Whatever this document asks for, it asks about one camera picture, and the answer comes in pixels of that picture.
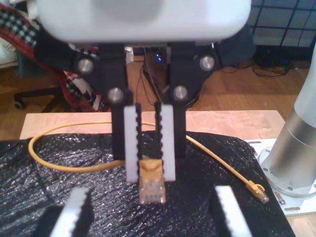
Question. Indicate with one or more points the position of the black bubble mat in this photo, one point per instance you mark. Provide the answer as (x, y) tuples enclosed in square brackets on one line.
[(37, 197)]

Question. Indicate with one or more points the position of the black computer tower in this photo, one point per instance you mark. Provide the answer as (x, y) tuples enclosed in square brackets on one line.
[(158, 64)]

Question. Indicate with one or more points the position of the black office chair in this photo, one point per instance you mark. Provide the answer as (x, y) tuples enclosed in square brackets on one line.
[(37, 95)]

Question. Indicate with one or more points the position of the black equipment box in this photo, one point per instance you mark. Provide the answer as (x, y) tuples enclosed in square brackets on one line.
[(271, 56)]

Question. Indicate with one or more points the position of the checkered cloth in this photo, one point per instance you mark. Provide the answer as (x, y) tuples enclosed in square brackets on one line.
[(14, 29)]

